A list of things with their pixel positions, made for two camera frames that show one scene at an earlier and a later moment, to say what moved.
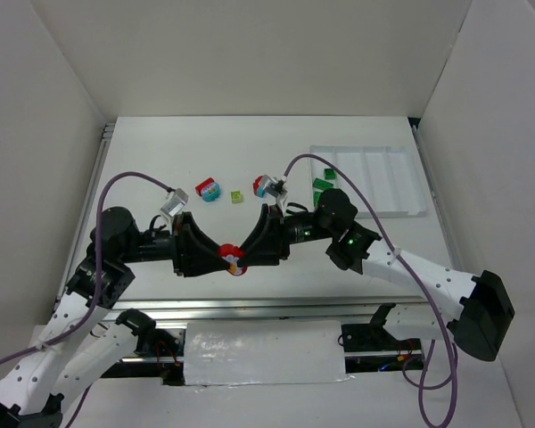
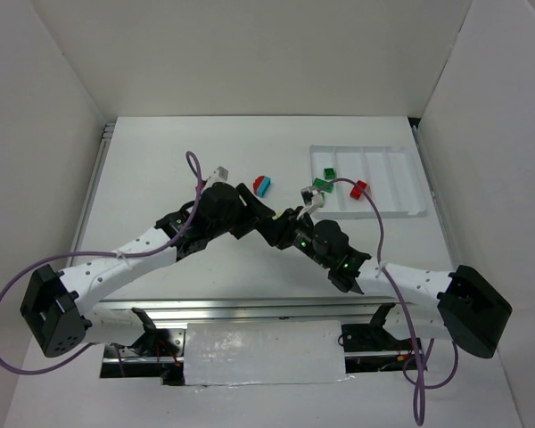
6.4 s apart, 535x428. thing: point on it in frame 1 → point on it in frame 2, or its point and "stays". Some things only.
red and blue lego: (258, 189) stays
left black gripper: (179, 245) → (248, 213)
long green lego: (322, 185) stays
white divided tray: (383, 175) stays
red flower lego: (231, 254) → (356, 192)
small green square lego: (329, 174) stays
